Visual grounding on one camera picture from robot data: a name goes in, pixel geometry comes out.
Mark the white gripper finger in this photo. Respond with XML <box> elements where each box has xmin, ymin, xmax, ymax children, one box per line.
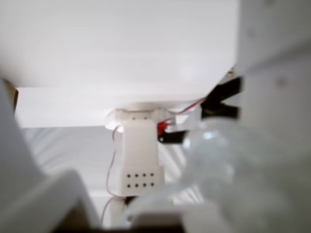
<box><xmin>126</xmin><ymin>0</ymin><xmax>311</xmax><ymax>233</ymax></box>
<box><xmin>0</xmin><ymin>77</ymin><xmax>103</xmax><ymax>233</ymax></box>

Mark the brown cardboard box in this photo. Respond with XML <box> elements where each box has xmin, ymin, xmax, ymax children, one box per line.
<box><xmin>3</xmin><ymin>80</ymin><xmax>19</xmax><ymax>113</ymax></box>

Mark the black table clamp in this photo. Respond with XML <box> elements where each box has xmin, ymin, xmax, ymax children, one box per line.
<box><xmin>201</xmin><ymin>76</ymin><xmax>245</xmax><ymax>119</ymax></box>

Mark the white cloth backdrop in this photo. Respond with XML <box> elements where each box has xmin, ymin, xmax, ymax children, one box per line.
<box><xmin>14</xmin><ymin>126</ymin><xmax>202</xmax><ymax>195</ymax></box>

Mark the red black white servo wire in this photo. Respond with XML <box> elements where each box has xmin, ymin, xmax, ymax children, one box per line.
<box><xmin>170</xmin><ymin>97</ymin><xmax>207</xmax><ymax>115</ymax></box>
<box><xmin>103</xmin><ymin>126</ymin><xmax>125</xmax><ymax>219</ymax></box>

